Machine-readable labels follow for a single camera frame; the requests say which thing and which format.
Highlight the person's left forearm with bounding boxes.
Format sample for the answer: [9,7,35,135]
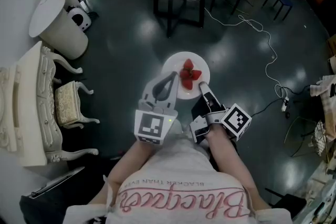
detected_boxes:
[89,138,160,207]

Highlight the long white floor cable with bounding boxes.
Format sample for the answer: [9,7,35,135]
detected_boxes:
[204,7,289,100]

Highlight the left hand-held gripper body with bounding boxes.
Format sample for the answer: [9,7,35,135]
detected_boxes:
[134,98,179,145]

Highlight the black floor cable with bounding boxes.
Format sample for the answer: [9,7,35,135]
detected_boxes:
[250,83,312,118]

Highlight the grey flat panel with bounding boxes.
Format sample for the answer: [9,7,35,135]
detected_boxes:
[20,166,86,199]

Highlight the ornate cream stool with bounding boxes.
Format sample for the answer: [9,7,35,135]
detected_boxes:
[54,80,101,129]

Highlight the person's right forearm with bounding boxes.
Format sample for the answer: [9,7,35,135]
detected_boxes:
[207,124,272,217]

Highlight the white round plate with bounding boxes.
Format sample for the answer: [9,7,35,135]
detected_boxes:
[161,51,211,100]

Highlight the ornate cream dresser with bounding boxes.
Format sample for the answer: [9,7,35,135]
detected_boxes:
[0,40,101,168]

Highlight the thin wire frame stand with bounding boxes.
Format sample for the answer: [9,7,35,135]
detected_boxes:
[284,115,320,158]

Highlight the white rounded appliance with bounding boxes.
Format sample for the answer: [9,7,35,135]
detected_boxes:
[67,7,92,33]

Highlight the person's light printed shirt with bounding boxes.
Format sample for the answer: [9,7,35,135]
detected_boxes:
[62,119,292,224]

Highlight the checkered beige cloth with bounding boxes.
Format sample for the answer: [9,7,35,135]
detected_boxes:
[309,74,336,142]

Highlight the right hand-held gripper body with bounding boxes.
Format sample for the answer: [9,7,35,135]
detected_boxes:
[189,91,252,143]

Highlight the round white pedestal table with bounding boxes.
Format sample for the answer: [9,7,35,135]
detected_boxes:
[28,0,89,60]

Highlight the black low chair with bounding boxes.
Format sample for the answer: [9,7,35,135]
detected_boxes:
[264,187,308,220]

